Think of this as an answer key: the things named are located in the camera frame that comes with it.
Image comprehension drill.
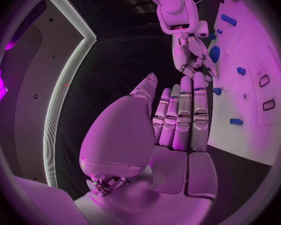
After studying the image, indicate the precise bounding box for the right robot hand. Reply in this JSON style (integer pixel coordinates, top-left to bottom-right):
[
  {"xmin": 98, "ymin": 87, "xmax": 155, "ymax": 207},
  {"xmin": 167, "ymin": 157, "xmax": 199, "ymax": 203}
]
[{"xmin": 171, "ymin": 32, "xmax": 217, "ymax": 83}]

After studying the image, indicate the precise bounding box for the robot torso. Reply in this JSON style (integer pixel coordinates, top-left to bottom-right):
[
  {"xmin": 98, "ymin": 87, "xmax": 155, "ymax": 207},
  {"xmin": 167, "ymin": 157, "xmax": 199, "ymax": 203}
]
[{"xmin": 0, "ymin": 0, "xmax": 98, "ymax": 189}]

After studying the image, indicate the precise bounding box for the blue block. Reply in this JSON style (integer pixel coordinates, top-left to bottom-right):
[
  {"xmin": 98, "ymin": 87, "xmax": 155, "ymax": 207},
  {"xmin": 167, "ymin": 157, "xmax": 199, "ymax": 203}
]
[{"xmin": 229, "ymin": 118, "xmax": 245, "ymax": 126}]

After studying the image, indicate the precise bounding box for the white task board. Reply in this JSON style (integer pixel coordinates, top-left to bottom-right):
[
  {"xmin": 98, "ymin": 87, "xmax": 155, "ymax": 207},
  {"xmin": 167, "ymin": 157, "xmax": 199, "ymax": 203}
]
[{"xmin": 206, "ymin": 0, "xmax": 281, "ymax": 167}]

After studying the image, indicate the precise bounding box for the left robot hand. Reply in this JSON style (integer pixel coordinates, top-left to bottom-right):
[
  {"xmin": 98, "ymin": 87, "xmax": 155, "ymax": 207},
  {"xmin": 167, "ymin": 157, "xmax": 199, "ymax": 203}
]
[{"xmin": 73, "ymin": 71, "xmax": 218, "ymax": 225}]

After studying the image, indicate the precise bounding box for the blue long cylinder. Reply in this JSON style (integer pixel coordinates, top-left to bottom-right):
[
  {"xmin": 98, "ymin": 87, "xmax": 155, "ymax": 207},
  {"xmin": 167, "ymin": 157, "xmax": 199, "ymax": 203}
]
[{"xmin": 220, "ymin": 13, "xmax": 238, "ymax": 27}]

